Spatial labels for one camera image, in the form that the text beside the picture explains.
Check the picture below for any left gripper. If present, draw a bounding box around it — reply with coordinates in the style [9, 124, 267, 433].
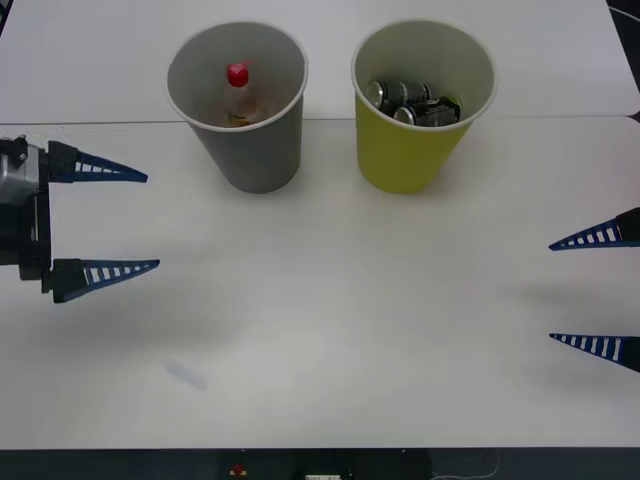
[0, 140, 162, 305]

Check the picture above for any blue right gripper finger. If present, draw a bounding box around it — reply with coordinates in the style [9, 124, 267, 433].
[548, 206, 640, 252]
[548, 331, 640, 374]

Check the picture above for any clear bottle with red cap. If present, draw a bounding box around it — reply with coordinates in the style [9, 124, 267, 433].
[222, 61, 267, 127]

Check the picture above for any grey plastic bin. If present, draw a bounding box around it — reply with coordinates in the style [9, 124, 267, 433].
[163, 20, 310, 195]

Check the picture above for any yellow-green plastic bin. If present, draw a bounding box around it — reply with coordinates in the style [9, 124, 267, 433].
[350, 18, 498, 196]

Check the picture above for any black drink can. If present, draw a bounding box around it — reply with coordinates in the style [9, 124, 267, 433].
[365, 79, 434, 112]

